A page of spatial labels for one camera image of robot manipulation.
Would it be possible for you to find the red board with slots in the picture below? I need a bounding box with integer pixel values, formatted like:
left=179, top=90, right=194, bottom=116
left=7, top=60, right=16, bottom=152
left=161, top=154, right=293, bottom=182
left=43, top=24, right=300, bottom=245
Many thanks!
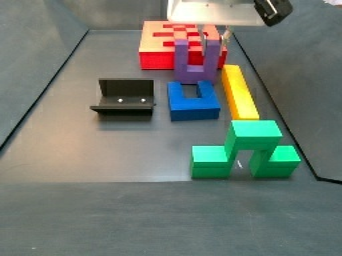
left=139, top=21, right=221, bottom=71

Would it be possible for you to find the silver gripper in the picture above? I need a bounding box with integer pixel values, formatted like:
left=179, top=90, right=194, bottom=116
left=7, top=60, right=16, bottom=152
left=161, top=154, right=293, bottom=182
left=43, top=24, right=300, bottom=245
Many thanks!
left=167, top=0, right=265, bottom=56

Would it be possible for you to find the purple U-shaped block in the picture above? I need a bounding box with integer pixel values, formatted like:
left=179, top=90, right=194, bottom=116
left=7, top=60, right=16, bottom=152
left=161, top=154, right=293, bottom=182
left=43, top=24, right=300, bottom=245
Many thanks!
left=174, top=39, right=221, bottom=84

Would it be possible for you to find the yellow long block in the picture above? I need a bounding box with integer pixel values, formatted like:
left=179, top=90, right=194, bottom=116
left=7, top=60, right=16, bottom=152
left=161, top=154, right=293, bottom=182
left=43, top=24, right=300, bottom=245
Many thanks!
left=222, top=64, right=260, bottom=120

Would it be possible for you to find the blue U-shaped block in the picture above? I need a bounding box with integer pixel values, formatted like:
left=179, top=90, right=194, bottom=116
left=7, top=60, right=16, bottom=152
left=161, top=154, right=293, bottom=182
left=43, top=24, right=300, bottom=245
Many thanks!
left=167, top=81, right=221, bottom=121

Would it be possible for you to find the green bridge-shaped block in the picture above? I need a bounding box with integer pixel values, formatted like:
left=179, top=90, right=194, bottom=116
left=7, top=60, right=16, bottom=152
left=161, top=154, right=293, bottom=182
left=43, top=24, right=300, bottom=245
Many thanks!
left=191, top=120, right=301, bottom=179

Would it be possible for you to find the black angled bracket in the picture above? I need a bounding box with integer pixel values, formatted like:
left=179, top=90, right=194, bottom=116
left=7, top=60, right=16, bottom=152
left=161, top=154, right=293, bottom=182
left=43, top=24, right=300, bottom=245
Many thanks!
left=90, top=78, right=155, bottom=114

